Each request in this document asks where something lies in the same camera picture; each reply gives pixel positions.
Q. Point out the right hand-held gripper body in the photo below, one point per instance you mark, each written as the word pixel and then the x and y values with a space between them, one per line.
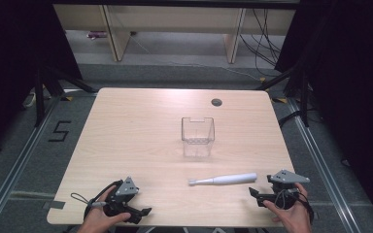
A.
pixel 286 178

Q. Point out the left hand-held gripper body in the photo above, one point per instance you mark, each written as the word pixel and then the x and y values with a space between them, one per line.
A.
pixel 127 188

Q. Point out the white electric toothbrush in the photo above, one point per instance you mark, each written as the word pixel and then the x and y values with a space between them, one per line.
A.
pixel 230 179

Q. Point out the clear plastic container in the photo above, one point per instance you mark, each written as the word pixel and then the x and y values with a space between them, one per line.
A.
pixel 198 137

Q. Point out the person's right hand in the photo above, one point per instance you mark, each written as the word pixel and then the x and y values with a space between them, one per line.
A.
pixel 294 220

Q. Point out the person's left hand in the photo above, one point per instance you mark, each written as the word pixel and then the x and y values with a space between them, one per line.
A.
pixel 97 220

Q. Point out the grey floor tape piece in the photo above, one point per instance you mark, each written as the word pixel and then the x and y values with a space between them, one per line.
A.
pixel 53 204

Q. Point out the yellow floor tape piece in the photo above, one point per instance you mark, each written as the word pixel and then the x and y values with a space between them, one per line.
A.
pixel 280 100

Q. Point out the black metal stand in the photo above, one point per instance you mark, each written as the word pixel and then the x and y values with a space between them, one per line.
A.
pixel 304 97
pixel 39 97

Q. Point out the black curtain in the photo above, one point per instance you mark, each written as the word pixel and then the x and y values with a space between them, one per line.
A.
pixel 13 64
pixel 353 81

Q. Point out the purple object on floor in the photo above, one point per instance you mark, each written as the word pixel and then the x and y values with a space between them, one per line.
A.
pixel 96 34

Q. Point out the beige wooden shelf unit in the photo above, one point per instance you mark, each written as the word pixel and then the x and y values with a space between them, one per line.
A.
pixel 175 19

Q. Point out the metal floor rail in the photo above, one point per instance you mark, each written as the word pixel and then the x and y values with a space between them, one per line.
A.
pixel 16 168
pixel 320 168

